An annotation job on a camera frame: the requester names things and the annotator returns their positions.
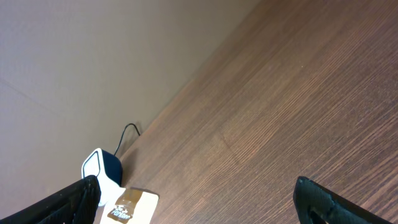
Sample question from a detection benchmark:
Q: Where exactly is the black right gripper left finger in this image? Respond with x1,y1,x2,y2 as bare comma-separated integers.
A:
1,175,101,224

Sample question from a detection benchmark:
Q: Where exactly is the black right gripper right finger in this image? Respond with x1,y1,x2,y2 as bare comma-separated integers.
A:
293,176,391,224

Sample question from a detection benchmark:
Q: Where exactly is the white brown snack pouch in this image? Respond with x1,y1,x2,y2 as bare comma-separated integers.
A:
100,188,159,224

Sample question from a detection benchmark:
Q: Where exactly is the white barcode scanner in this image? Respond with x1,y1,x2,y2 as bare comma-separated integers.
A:
81,148,123,207

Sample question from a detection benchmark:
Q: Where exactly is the black scanner cable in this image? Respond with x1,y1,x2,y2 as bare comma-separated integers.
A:
113,123,141,157

